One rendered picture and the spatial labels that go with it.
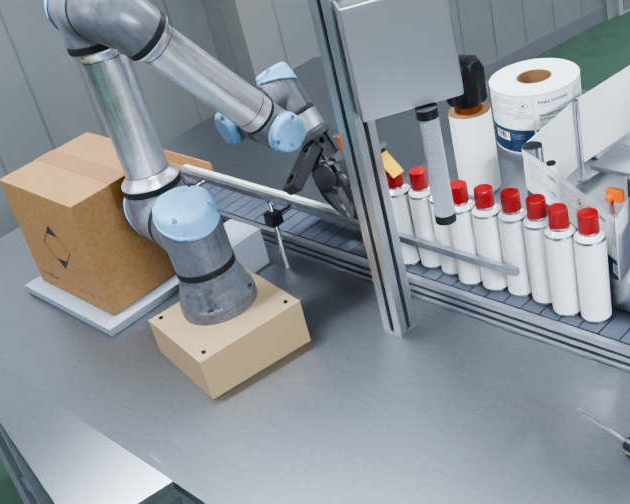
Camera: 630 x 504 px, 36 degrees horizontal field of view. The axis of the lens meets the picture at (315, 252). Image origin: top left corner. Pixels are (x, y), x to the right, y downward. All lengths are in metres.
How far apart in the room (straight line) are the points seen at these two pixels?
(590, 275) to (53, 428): 1.00
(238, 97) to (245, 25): 1.96
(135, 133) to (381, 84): 0.52
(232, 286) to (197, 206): 0.17
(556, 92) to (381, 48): 0.75
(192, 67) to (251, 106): 0.14
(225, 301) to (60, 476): 0.42
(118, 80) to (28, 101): 1.94
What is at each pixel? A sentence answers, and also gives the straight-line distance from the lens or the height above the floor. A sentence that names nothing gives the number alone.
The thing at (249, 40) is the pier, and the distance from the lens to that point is 3.74.
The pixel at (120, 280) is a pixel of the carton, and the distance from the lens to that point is 2.09.
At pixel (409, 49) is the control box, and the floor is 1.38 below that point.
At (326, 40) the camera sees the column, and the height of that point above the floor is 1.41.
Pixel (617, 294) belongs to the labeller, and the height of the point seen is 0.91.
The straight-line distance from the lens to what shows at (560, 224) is 1.63.
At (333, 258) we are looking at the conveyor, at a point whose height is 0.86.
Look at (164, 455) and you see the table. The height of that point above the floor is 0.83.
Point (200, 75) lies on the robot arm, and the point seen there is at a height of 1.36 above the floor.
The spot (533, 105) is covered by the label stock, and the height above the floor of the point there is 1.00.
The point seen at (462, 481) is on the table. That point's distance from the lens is 1.53.
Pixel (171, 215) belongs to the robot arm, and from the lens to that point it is 1.77.
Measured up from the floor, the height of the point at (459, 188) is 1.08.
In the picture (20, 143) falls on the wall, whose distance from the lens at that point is 3.76.
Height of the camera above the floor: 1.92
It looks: 31 degrees down
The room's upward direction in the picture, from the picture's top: 15 degrees counter-clockwise
